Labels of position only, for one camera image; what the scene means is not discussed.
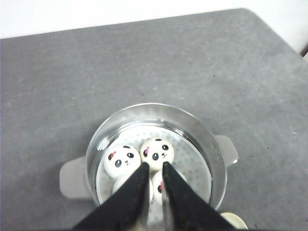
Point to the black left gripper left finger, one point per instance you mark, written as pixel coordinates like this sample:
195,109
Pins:
126,210

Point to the stainless steel steamer pot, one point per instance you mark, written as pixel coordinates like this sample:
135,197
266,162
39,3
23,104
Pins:
78,176

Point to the cream plastic tray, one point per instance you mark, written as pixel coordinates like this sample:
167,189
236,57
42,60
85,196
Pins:
234,220

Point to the panda bun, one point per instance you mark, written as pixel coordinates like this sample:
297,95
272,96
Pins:
155,151
120,160
157,182
122,179

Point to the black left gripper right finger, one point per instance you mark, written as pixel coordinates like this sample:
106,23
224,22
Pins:
184,210

